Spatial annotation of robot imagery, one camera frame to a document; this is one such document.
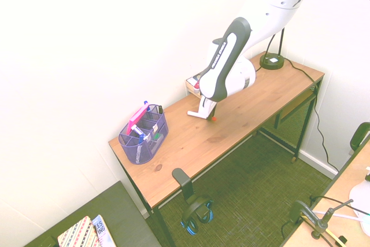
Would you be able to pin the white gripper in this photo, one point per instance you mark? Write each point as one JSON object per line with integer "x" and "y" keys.
{"x": 202, "y": 108}

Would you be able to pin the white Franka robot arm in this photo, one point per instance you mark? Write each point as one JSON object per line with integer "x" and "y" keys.
{"x": 228, "y": 64}

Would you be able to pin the black marker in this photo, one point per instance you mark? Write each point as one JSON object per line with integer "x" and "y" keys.
{"x": 160, "y": 109}

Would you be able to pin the green marker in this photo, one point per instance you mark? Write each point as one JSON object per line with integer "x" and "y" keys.
{"x": 156, "y": 136}

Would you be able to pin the blue marker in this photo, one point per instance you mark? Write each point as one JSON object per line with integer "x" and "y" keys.
{"x": 146, "y": 106}

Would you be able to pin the small wooden box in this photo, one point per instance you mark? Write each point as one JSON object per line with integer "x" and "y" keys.
{"x": 193, "y": 88}

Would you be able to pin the pink sticky note pad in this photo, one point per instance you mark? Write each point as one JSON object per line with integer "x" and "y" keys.
{"x": 138, "y": 115}

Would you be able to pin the black headphone hook clamp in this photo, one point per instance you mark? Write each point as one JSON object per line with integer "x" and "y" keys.
{"x": 185, "y": 183}

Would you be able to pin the purple mesh desk organizer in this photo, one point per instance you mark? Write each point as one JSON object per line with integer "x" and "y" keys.
{"x": 144, "y": 145}

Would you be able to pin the blue capped pen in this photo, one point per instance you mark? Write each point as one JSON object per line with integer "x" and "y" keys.
{"x": 138, "y": 132}

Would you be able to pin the black desk lamp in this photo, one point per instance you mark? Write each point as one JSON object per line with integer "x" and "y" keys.
{"x": 271, "y": 61}

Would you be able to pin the wooden under-desk shelf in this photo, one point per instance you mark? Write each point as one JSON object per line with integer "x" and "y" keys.
{"x": 295, "y": 105}

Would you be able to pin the black and blue headphones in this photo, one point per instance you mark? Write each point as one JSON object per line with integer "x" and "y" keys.
{"x": 199, "y": 215}

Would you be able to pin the wooden desk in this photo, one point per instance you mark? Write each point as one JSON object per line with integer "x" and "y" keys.
{"x": 162, "y": 226}

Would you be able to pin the low black bench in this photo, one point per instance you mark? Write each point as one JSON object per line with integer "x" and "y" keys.
{"x": 124, "y": 218}

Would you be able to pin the black clamp with rod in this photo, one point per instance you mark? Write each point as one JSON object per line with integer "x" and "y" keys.
{"x": 315, "y": 221}

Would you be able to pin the light wooden side table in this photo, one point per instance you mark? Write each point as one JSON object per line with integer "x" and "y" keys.
{"x": 344, "y": 183}

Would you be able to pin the black table clamp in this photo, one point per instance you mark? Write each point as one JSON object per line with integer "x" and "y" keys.
{"x": 359, "y": 135}

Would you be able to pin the white and blue magazine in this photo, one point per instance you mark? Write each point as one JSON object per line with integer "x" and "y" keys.
{"x": 104, "y": 232}

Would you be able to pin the white rounded base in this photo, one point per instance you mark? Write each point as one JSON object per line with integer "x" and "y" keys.
{"x": 361, "y": 198}

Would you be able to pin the striped patterned notebook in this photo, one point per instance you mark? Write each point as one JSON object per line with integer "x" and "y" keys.
{"x": 78, "y": 234}

